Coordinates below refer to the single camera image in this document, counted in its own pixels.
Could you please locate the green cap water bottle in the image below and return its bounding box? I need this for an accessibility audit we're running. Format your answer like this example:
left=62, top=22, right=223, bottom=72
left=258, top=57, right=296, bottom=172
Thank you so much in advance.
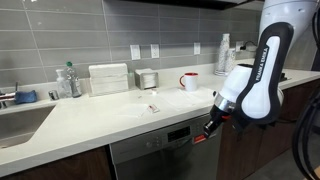
left=65, top=61, right=83, bottom=99

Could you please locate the white mug red rim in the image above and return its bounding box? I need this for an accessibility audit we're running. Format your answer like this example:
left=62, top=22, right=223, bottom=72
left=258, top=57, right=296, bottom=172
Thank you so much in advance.
left=178, top=71, right=200, bottom=93

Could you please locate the small metal cup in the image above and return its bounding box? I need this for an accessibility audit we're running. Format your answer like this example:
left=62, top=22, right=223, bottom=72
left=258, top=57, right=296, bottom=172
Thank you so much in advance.
left=48, top=89, right=61, bottom=101

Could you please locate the steel napkin dispenser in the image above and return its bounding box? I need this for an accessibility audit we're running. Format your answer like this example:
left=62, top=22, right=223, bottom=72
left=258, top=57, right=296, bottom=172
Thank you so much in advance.
left=133, top=68, right=160, bottom=91

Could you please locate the dark wood sink cabinet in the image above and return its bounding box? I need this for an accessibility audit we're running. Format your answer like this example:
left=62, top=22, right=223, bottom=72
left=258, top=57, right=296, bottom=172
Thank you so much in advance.
left=0, top=145, right=114, bottom=180

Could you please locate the short paper cup stack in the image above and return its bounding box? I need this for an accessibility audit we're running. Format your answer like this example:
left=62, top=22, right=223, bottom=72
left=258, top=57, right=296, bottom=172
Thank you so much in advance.
left=225, top=47, right=238, bottom=75

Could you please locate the stainless steel dishwasher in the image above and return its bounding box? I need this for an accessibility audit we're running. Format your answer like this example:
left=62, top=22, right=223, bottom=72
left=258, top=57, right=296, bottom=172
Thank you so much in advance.
left=109, top=112, right=224, bottom=180

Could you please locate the black cable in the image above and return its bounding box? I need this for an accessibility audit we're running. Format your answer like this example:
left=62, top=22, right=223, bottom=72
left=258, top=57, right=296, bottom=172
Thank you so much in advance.
left=310, top=5, right=320, bottom=46
left=291, top=94, right=320, bottom=180

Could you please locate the dark upper cabinet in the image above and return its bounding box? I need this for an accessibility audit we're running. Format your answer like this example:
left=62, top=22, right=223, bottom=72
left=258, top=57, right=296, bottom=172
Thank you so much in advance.
left=126, top=0, right=265, bottom=12

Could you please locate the red dirty magnet sign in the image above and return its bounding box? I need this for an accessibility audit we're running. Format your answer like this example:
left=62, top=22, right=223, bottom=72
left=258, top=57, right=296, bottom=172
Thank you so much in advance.
left=192, top=133, right=208, bottom=145

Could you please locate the chrome sink faucet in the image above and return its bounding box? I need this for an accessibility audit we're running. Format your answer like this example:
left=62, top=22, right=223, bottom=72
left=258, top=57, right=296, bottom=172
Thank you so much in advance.
left=0, top=81, right=20, bottom=110

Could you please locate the white wall outlet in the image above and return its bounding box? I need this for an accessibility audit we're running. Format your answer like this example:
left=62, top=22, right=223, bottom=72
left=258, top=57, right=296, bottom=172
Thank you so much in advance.
left=150, top=43, right=161, bottom=60
left=129, top=44, right=142, bottom=61
left=193, top=41, right=202, bottom=56

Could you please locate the small red white packet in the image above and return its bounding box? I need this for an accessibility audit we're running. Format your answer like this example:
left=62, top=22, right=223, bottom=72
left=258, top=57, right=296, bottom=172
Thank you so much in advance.
left=147, top=103, right=161, bottom=114

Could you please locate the wall outlet with black plug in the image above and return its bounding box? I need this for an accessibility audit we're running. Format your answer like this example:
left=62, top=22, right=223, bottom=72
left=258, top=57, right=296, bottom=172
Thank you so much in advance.
left=235, top=40, right=258, bottom=53

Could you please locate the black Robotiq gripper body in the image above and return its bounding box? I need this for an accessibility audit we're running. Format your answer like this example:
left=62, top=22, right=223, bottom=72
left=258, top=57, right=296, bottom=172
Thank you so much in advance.
left=207, top=107, right=232, bottom=134

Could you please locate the white paper towel stack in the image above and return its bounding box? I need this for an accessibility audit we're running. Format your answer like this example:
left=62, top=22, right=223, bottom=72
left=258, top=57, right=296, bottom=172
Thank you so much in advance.
left=87, top=62, right=130, bottom=97

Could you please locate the clear soap dispenser bottle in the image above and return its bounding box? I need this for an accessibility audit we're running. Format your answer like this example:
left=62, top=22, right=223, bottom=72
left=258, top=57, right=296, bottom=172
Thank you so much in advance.
left=55, top=68, right=73, bottom=99

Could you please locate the blue sponge cloth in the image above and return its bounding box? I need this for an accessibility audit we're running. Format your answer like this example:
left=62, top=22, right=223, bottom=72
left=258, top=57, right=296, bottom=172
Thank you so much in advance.
left=14, top=89, right=39, bottom=105

